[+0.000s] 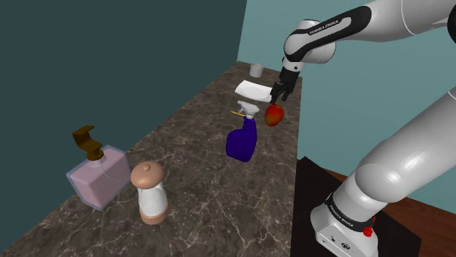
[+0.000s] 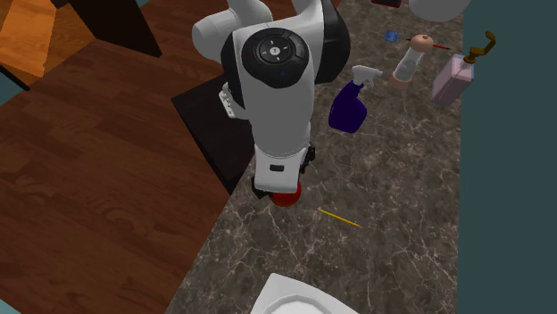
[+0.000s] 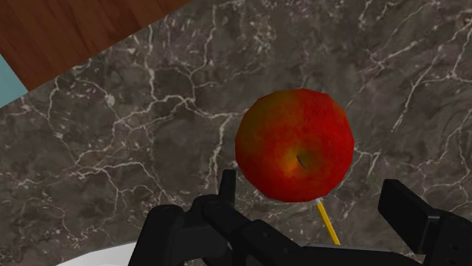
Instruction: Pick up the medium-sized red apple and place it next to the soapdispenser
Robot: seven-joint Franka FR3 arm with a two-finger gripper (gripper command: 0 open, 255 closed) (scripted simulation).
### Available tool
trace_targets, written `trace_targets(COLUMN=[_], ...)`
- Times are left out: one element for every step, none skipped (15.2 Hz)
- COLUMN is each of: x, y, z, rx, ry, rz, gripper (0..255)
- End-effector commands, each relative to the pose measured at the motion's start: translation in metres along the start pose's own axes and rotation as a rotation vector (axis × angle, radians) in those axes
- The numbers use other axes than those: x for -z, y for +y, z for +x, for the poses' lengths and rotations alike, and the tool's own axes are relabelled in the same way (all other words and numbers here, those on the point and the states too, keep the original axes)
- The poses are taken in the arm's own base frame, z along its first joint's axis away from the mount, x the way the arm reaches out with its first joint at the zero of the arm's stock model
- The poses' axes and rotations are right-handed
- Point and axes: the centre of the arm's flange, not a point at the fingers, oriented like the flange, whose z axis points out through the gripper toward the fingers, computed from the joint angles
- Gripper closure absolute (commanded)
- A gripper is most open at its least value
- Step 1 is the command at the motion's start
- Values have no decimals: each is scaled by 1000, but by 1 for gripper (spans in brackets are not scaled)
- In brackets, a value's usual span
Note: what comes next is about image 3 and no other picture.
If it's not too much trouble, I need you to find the yellow pencil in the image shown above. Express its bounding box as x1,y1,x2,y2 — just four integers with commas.
314,198,341,246

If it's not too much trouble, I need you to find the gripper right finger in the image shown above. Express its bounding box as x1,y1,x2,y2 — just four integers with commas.
377,178,472,266

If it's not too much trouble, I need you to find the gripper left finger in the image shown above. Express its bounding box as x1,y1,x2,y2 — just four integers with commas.
127,169,303,266

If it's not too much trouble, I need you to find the white round object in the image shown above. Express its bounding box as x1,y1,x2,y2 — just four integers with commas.
54,241,139,266

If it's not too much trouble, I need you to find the red apple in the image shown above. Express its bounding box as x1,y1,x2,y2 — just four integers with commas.
234,88,356,203

